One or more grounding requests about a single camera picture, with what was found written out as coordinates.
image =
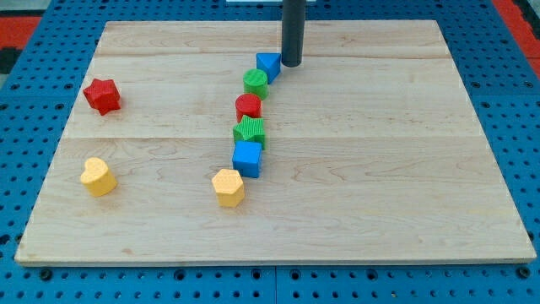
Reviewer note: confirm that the wooden board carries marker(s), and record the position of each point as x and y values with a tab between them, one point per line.
374	155

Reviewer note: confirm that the yellow hexagon block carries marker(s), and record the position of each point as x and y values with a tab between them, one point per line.
229	188

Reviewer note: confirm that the red cylinder block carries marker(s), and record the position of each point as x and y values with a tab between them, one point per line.
248	104

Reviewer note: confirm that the green star block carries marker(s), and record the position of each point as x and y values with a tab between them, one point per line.
251	130

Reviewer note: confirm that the blue cube block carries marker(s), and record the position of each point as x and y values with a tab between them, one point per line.
247	158

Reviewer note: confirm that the blue triangle block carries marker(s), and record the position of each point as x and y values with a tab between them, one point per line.
270	64

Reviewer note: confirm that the red star block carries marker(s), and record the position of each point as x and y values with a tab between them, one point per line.
103	96

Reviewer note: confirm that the green cylinder block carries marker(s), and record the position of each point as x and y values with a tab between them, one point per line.
255	82

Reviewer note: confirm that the blue perforated table frame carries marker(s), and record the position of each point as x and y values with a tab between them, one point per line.
39	95

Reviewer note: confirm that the yellow heart block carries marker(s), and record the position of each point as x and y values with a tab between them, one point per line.
97	177

